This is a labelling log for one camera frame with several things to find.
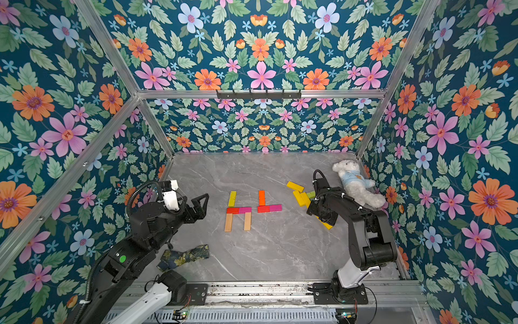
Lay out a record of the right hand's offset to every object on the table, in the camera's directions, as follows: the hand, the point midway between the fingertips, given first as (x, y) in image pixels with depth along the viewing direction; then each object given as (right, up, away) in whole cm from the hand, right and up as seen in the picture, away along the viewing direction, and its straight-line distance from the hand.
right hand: (322, 214), depth 92 cm
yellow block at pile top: (-13, +13, +12) cm, 22 cm away
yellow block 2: (-8, +6, +6) cm, 12 cm away
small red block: (-42, +1, +3) cm, 42 cm away
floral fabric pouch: (-63, -14, -16) cm, 66 cm away
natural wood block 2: (-35, -3, +1) cm, 35 cm away
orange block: (-29, +6, +9) cm, 31 cm away
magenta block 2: (-22, +2, +4) cm, 22 cm away
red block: (-28, +2, +5) cm, 28 cm away
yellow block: (-10, +7, +8) cm, 14 cm away
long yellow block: (-44, +6, +7) cm, 45 cm away
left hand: (-47, +11, -26) cm, 55 cm away
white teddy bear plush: (+17, +13, +3) cm, 22 cm away
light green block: (-3, +8, +9) cm, 12 cm away
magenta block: (-37, +2, +4) cm, 37 cm away
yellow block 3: (+2, -5, -3) cm, 6 cm away
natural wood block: (-43, -4, -1) cm, 44 cm away
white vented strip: (-30, -31, -22) cm, 49 cm away
